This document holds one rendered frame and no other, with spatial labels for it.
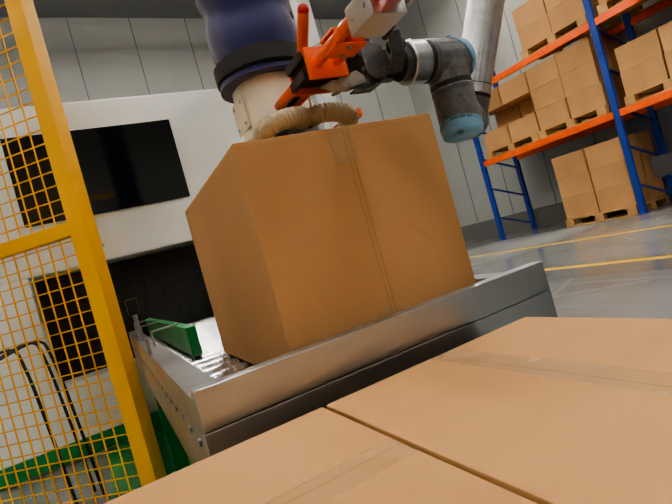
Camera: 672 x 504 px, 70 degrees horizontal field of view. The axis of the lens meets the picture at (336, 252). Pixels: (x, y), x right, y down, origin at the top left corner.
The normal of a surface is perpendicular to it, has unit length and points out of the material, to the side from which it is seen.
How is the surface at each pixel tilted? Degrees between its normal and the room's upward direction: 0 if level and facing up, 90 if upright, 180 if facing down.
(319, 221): 90
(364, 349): 90
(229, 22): 77
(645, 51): 90
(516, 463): 0
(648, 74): 90
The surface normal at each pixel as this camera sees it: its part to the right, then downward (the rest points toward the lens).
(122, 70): 0.48, -0.12
